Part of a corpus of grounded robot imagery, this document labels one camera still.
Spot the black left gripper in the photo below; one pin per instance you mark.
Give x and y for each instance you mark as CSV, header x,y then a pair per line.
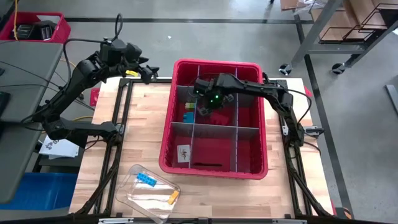
x,y
140,70

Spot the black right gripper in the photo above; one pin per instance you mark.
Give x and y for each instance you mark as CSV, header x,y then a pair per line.
x,y
216,99

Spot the red block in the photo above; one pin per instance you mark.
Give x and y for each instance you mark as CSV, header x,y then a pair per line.
x,y
219,119

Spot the green block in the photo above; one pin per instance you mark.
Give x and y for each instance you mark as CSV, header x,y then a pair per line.
x,y
189,105

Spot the large red plastic bin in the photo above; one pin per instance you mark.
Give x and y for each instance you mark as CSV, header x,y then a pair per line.
x,y
248,149

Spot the white block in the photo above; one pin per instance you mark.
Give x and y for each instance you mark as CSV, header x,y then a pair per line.
x,y
183,153

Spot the clear plastic bag with items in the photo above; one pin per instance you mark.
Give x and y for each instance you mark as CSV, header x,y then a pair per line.
x,y
149,199

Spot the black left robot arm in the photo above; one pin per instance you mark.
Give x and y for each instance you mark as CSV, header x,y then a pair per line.
x,y
77,77

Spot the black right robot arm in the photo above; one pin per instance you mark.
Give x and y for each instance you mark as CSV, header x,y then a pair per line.
x,y
264,90

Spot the yellow gripper label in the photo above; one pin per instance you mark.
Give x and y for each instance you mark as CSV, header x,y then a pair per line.
x,y
131,73

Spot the red clamp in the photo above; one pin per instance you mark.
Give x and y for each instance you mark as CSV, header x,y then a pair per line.
x,y
308,92
94,96
333,208

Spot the black caster wheel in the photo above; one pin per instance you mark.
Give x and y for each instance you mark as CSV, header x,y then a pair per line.
x,y
285,69
338,68

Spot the small red basket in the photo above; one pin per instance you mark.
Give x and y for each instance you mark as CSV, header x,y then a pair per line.
x,y
63,31

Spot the black desk support bar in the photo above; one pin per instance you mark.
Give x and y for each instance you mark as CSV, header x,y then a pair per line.
x,y
81,141

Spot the yellow block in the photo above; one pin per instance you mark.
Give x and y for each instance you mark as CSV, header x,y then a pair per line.
x,y
173,197

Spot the white paper sheet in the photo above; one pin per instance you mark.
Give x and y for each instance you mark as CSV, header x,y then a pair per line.
x,y
49,19

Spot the black device in basket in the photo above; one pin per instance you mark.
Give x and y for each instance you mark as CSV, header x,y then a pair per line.
x,y
40,31

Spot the grey desk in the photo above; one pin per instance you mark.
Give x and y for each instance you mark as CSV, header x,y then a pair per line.
x,y
28,77

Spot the white paper with logo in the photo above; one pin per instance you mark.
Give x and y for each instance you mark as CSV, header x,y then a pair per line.
x,y
59,149

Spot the small cardboard box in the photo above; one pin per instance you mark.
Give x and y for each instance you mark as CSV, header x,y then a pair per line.
x,y
292,3

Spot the grey metal cart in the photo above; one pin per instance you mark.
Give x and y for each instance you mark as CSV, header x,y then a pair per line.
x,y
329,48

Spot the black floor stand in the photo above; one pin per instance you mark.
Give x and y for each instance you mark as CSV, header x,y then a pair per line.
x,y
56,163

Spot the large cardboard box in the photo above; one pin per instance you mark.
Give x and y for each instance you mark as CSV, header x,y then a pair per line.
x,y
329,18

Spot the black device on desk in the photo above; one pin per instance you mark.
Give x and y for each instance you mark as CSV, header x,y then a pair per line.
x,y
3,104

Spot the blue plastic bin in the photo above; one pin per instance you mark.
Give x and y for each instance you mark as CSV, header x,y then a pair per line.
x,y
40,193

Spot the grey metal bar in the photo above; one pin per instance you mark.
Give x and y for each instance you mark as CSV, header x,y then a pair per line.
x,y
392,99

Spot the black aluminium frame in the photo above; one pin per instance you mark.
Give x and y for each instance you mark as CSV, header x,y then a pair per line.
x,y
149,81

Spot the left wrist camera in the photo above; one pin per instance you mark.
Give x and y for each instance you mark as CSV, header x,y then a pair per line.
x,y
132,51

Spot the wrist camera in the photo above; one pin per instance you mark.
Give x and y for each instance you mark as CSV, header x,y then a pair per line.
x,y
132,51
203,87

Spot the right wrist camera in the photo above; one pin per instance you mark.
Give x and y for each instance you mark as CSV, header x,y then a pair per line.
x,y
203,87

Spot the silver metal bracket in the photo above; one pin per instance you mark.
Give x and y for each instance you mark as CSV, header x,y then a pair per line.
x,y
116,221
289,221

